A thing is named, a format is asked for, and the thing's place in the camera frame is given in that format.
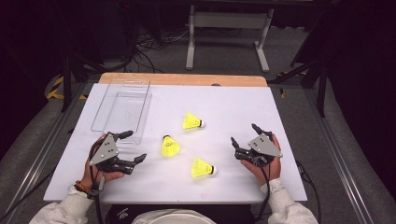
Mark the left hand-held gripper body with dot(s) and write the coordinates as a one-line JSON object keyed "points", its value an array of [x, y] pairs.
{"points": [[104, 151]]}

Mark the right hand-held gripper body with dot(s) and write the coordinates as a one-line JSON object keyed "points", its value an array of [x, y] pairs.
{"points": [[263, 145]]}

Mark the clear plastic tray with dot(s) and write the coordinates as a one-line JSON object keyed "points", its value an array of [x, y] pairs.
{"points": [[124, 109]]}

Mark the yellow shuttlecock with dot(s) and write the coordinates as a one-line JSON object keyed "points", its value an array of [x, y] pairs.
{"points": [[170, 147], [190, 122], [200, 168]]}

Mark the person's left hand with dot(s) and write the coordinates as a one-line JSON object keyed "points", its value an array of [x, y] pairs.
{"points": [[93, 175]]}

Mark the person's right hand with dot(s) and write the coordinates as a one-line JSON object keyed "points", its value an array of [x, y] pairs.
{"points": [[271, 172]]}

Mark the white table cover board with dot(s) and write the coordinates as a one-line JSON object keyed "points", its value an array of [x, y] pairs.
{"points": [[224, 105]]}

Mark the dark table grommet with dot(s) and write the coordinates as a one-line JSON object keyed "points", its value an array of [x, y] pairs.
{"points": [[215, 84]]}

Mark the person's white cap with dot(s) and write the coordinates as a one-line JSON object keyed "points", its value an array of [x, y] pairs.
{"points": [[174, 217]]}

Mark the person's black clothing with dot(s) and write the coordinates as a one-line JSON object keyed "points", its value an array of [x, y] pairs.
{"points": [[230, 216]]}

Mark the black metal stand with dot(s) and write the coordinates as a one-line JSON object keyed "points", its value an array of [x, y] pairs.
{"points": [[66, 87], [322, 93]]}

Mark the yellow black floor tape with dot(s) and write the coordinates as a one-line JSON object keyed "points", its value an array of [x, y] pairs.
{"points": [[54, 93]]}

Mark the white metal stand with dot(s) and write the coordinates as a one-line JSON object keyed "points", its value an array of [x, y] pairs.
{"points": [[230, 20]]}

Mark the grey metal floor rail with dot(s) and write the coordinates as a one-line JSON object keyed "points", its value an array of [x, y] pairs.
{"points": [[348, 180], [45, 149]]}

